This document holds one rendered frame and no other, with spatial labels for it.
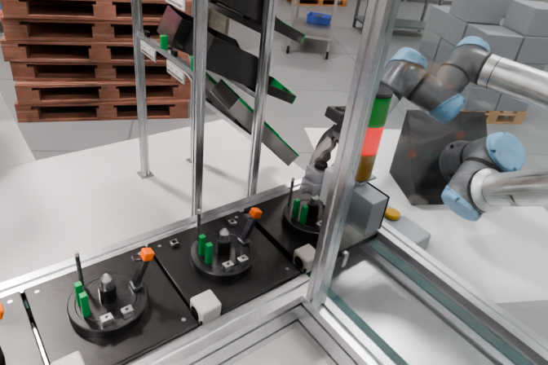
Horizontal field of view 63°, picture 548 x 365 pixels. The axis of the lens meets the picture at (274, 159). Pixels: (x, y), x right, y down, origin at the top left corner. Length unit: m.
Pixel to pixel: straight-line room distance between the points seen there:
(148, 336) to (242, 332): 0.17
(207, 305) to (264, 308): 0.12
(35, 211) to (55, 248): 0.17
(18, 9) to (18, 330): 2.72
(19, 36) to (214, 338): 2.91
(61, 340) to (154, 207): 0.53
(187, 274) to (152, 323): 0.13
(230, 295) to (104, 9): 2.71
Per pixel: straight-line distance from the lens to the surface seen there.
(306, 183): 1.03
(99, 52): 3.47
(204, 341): 0.86
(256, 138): 1.12
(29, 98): 3.64
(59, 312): 0.93
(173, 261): 0.98
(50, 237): 1.25
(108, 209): 1.31
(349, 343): 0.90
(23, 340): 0.91
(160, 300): 0.91
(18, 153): 1.62
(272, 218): 1.10
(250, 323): 0.89
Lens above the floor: 1.66
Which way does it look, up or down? 31 degrees down
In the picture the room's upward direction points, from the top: 7 degrees clockwise
